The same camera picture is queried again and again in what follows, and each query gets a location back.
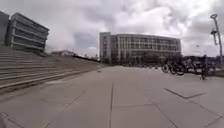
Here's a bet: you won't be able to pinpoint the row of parked bicycles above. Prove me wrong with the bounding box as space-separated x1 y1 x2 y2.
161 54 218 81

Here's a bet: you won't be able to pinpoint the tall lamp pole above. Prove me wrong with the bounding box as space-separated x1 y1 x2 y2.
209 13 224 66

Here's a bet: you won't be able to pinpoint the grey building with horizontal bands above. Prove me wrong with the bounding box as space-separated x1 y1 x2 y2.
0 10 50 54

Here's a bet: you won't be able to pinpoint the grey concrete slab pavement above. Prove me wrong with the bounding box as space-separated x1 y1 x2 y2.
0 65 224 128

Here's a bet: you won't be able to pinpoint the wide concrete steps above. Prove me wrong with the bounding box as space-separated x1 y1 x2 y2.
0 49 108 94

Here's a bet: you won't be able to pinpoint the low distant building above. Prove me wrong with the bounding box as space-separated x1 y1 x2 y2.
50 49 78 57

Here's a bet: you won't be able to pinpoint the large grey multi-storey building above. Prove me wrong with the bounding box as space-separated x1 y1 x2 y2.
98 31 183 66

